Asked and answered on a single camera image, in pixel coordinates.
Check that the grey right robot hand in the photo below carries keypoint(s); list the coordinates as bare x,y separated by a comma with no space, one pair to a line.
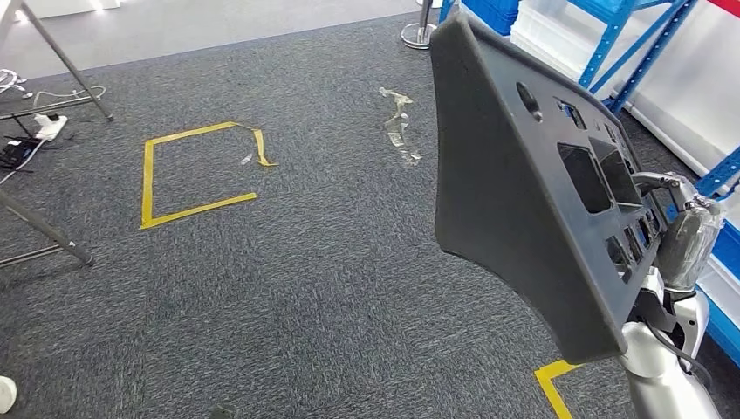
691,243

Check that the black plastic panel part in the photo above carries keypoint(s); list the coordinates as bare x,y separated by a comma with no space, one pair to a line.
503,202

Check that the blue metal shelf rack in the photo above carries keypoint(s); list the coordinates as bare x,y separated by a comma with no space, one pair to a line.
720,173
605,35

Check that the white plastic crate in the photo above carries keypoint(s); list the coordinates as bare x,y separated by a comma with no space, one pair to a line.
555,29
722,289

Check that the red barrier belt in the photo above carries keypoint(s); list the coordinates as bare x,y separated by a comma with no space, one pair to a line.
729,6

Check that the clear tape scrap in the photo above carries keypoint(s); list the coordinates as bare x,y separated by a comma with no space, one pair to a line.
399,127

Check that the torn yellow floor tape square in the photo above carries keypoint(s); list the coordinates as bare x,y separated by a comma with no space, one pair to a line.
148,185

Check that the white power strip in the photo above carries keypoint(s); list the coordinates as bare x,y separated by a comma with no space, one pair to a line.
51,127

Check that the black floor device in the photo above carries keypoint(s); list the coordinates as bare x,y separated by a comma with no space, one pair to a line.
17,153

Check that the white round object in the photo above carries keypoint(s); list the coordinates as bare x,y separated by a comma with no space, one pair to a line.
7,394

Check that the chrome stanchion post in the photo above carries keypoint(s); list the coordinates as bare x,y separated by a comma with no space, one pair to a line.
419,37

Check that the grey metal frame leg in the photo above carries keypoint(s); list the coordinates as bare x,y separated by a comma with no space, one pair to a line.
69,63
46,229

